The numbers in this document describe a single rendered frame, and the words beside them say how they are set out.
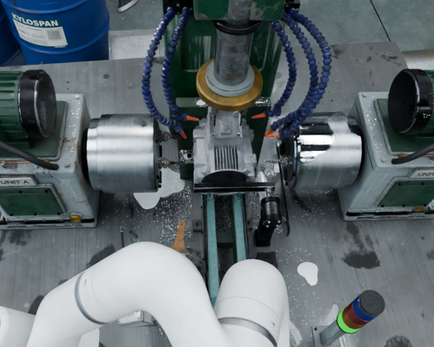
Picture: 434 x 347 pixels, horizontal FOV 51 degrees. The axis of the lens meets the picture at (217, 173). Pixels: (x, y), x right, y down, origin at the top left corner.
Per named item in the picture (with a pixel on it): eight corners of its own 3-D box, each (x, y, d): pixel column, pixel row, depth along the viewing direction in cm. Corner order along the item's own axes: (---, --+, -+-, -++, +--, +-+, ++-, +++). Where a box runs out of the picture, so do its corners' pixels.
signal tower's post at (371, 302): (311, 326, 141) (352, 286, 106) (336, 325, 142) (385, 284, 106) (315, 353, 137) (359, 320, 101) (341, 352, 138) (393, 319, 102)
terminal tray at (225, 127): (206, 120, 147) (207, 107, 141) (238, 120, 147) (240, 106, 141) (207, 151, 141) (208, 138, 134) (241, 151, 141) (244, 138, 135)
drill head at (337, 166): (254, 142, 163) (264, 96, 141) (366, 140, 166) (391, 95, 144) (262, 204, 150) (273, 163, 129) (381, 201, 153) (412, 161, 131)
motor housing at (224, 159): (193, 147, 160) (193, 113, 143) (246, 146, 161) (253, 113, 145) (194, 197, 149) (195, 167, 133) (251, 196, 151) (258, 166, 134)
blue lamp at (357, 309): (350, 296, 110) (355, 290, 106) (374, 295, 110) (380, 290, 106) (355, 321, 107) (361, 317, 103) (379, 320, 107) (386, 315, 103)
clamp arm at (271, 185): (273, 184, 144) (193, 186, 142) (275, 179, 142) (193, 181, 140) (274, 193, 142) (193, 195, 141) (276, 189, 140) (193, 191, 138)
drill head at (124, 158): (67, 144, 158) (47, 97, 137) (171, 143, 161) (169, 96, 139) (57, 208, 145) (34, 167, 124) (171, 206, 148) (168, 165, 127)
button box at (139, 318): (131, 266, 128) (120, 260, 123) (153, 261, 125) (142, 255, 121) (129, 328, 119) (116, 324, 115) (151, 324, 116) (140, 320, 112)
